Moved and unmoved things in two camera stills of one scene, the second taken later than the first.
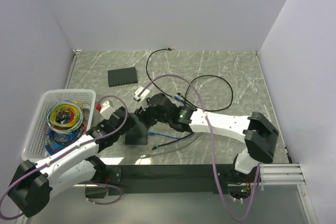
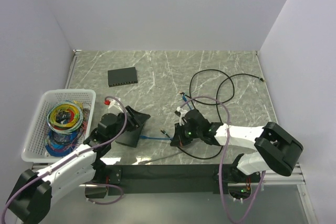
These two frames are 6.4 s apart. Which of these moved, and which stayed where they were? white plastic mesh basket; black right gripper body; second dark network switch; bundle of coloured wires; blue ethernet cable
Moved: black right gripper body; blue ethernet cable
Stayed: second dark network switch; bundle of coloured wires; white plastic mesh basket
